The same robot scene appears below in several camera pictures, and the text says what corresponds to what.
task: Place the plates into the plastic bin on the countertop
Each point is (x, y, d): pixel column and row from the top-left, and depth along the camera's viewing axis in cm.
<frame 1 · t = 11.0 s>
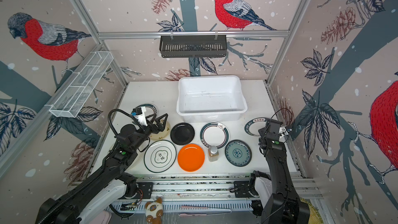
left hand: (160, 115, 75), fingers open
right hand: (266, 131, 83), fingers closed
white plastic bin: (211, 99, 113), on the table
cream yellow small plate: (161, 135, 93), on the table
green rimmed white plate: (214, 134, 95), on the table
white plate with black emblem: (160, 156, 85), on the table
orange plate: (190, 157, 85), on the table
small amber glass jar: (213, 154, 77), point 9 cm above the table
teal patterned plate: (238, 153, 87), on the table
green ring lettered plate: (252, 126, 99), on the table
cream white large plate: (140, 165, 83), on the table

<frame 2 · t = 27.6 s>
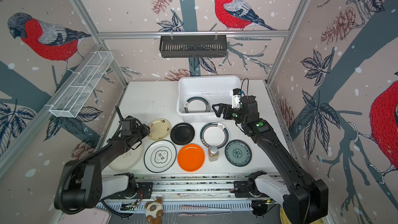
left hand: (146, 128, 90), fingers open
right hand: (217, 108, 76), fingers open
green red rimmed white plate: (197, 104, 110), on the table
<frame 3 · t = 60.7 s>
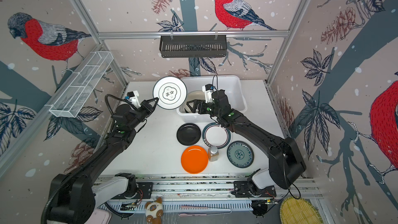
left hand: (157, 98, 76), fingers closed
right hand: (191, 104, 79), fingers open
white plate with black emblem: (171, 92, 81), point 27 cm above the table
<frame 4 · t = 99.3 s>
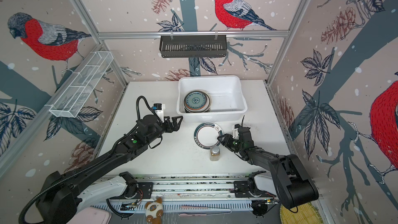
left hand: (175, 117, 77), fingers open
right hand: (219, 141, 88), fingers open
teal patterned plate: (197, 100, 105), point 5 cm above the table
